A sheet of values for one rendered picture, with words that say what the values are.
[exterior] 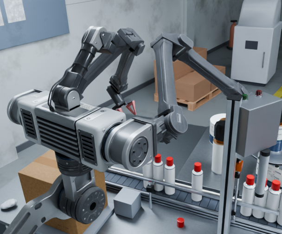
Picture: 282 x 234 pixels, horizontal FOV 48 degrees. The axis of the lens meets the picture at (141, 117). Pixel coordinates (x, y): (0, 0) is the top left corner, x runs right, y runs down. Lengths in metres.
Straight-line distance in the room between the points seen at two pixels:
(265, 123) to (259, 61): 4.32
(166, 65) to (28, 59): 2.83
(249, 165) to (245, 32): 3.78
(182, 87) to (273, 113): 3.43
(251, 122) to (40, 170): 0.92
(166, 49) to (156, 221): 0.81
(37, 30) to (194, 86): 2.15
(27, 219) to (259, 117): 0.87
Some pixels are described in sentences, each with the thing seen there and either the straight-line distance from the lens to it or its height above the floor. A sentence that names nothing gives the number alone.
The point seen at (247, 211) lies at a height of 0.92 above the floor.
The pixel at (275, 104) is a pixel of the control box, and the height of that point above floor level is 1.46.
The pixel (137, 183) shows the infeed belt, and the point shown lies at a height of 0.88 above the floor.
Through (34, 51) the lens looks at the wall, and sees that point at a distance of 3.90.
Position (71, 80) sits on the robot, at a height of 1.61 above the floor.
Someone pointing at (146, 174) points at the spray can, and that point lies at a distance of 1.63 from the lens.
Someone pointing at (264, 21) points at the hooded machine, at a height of 1.04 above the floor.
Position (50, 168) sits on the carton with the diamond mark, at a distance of 1.51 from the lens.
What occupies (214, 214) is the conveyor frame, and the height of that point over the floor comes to 0.86.
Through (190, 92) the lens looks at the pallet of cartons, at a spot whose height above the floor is 0.26.
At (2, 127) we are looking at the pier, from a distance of 3.69.
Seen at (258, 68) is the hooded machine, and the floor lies 0.31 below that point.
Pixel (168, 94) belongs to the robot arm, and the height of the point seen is 1.52.
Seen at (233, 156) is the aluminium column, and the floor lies 1.27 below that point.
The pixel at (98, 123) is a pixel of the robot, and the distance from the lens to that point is 0.92.
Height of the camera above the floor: 1.93
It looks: 26 degrees down
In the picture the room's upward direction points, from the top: 3 degrees counter-clockwise
